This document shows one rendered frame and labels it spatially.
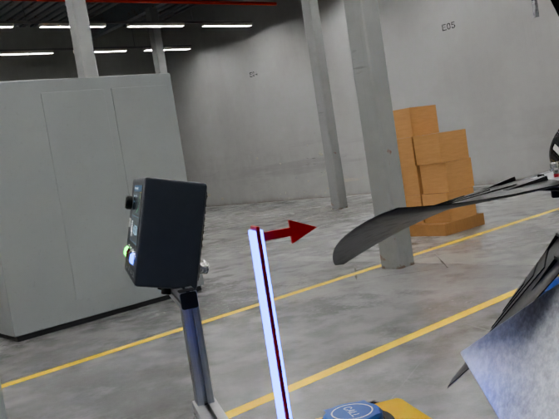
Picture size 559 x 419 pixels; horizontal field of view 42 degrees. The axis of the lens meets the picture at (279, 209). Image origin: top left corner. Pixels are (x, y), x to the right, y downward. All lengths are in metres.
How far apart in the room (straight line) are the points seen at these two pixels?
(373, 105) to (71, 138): 2.83
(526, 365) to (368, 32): 6.40
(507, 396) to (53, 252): 6.22
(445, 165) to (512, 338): 8.20
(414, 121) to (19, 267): 5.03
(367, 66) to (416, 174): 2.53
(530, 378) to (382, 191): 6.32
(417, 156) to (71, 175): 4.31
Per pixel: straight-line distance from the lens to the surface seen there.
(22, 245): 6.77
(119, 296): 7.17
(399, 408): 0.53
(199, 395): 1.28
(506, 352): 0.84
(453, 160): 9.17
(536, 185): 0.79
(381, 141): 7.04
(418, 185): 9.26
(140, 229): 1.28
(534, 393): 0.82
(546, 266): 0.97
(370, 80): 7.07
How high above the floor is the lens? 1.26
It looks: 4 degrees down
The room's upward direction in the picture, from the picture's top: 9 degrees counter-clockwise
